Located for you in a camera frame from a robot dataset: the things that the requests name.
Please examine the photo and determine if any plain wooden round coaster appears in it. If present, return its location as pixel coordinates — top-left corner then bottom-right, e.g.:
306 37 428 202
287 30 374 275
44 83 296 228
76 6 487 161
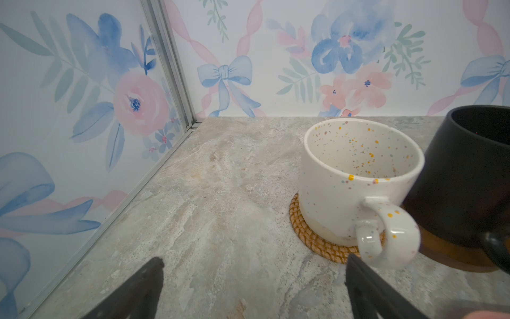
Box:
419 226 499 272

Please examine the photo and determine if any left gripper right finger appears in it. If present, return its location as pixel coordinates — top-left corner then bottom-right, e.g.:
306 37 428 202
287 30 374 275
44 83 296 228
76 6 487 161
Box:
345 255 427 319

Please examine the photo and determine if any rattan woven coaster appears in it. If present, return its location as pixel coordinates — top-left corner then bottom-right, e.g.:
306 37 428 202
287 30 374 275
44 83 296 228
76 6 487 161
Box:
289 192 362 265

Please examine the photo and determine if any pink tray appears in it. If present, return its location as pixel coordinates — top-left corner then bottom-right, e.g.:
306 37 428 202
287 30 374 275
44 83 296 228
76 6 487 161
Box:
463 310 510 319

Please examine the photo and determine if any white speckled mug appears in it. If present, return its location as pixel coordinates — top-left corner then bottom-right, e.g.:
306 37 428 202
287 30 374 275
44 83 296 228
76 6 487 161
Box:
298 118 425 269

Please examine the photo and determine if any black mug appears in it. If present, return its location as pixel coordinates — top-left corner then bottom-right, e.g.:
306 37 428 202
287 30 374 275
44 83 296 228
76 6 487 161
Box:
403 105 509 272

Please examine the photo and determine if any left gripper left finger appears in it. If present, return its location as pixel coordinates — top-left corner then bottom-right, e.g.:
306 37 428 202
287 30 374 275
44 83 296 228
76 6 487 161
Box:
84 257 165 318

